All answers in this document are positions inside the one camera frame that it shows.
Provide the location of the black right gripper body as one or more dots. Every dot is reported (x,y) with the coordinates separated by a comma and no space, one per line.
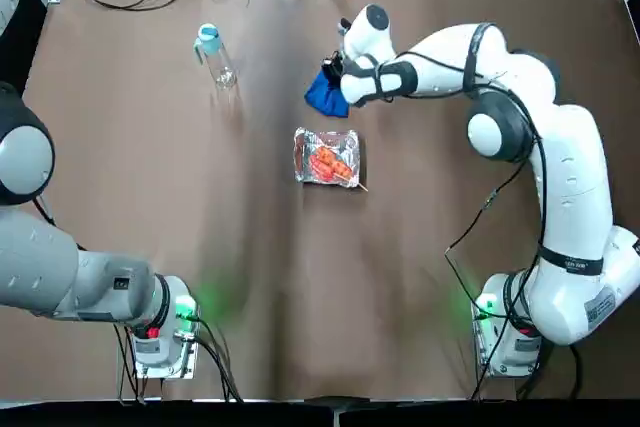
(336,67)

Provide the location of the blue dishcloth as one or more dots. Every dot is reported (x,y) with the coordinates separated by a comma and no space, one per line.
(325,97)

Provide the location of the orange skewered food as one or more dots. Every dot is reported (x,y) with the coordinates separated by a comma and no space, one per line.
(327,164)

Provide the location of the clear seasoning bottle blue lid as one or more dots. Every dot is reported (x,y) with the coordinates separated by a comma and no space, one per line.
(209,39)

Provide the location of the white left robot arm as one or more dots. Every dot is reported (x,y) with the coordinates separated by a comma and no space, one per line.
(40,267)

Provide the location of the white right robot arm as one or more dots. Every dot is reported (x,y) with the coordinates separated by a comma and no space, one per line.
(575,197)

